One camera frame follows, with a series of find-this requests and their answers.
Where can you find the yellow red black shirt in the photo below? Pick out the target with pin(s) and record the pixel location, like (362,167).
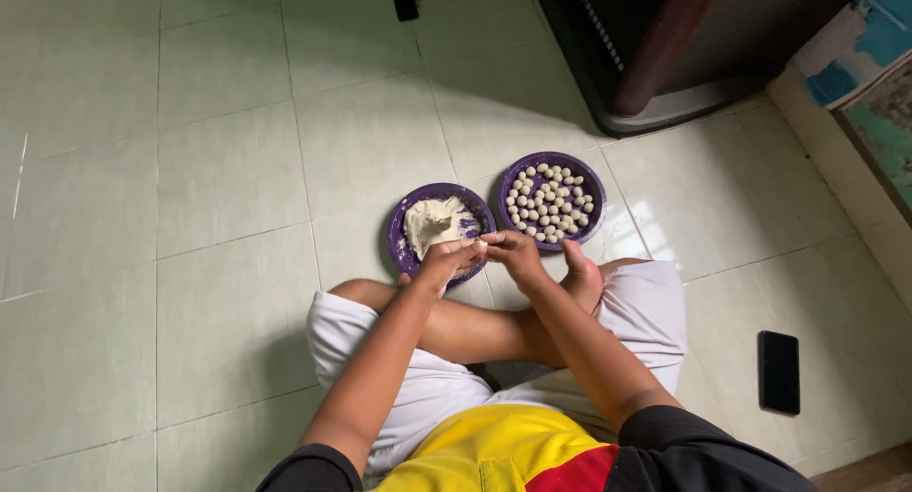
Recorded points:
(499,453)

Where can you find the black smartphone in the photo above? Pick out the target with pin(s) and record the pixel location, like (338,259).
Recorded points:
(779,371)

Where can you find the white dough lump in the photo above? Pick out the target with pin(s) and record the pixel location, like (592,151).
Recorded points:
(434,223)

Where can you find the group of small dough balls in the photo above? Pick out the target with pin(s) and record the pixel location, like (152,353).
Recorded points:
(548,203)

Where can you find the painted wooden door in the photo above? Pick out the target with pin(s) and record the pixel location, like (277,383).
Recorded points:
(880,121)

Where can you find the person's right hand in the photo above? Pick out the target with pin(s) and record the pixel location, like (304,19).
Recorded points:
(514,253)

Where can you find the purple plate with dough balls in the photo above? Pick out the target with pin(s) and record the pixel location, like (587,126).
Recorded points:
(552,200)

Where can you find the person's legs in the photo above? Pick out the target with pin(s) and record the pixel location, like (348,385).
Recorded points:
(484,328)

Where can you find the purple plate with dough lump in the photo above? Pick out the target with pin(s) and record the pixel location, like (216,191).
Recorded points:
(413,225)

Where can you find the person's left fingers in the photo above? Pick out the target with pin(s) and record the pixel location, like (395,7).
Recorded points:
(467,253)

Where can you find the person's white shorts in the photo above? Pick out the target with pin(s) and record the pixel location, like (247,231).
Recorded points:
(641,314)

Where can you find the person's right fingers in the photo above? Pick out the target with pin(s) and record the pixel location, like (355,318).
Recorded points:
(496,244)

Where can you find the dark refrigerator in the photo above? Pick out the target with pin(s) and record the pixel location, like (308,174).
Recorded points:
(677,43)

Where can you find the person's left hand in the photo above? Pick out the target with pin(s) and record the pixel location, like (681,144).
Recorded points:
(443,258)

